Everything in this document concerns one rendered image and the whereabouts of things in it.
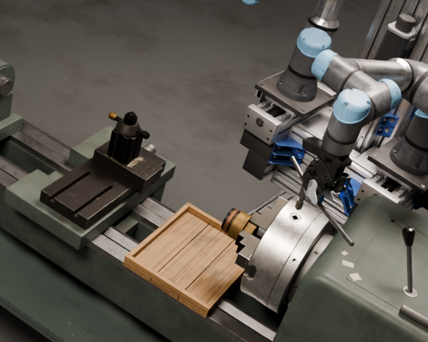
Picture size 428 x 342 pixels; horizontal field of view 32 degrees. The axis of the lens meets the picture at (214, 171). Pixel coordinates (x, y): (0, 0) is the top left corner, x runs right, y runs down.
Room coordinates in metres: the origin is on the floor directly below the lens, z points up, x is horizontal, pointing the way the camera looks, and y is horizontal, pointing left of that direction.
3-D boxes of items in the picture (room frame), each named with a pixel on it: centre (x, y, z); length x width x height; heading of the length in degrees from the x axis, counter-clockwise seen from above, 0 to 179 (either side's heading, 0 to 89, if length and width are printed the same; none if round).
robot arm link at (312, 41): (2.48, -0.19, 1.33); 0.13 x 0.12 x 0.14; 173
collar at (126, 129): (1.95, 0.30, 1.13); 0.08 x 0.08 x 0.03
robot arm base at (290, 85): (2.47, -0.19, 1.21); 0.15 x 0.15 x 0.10
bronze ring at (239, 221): (1.71, -0.13, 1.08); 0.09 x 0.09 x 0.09; 70
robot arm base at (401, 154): (2.24, -0.63, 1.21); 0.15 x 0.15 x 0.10
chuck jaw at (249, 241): (1.60, -0.16, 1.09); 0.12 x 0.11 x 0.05; 160
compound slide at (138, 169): (1.94, 0.27, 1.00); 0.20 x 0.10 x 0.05; 70
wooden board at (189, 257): (1.74, -0.03, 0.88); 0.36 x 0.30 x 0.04; 160
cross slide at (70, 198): (1.89, 0.32, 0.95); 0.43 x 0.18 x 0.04; 160
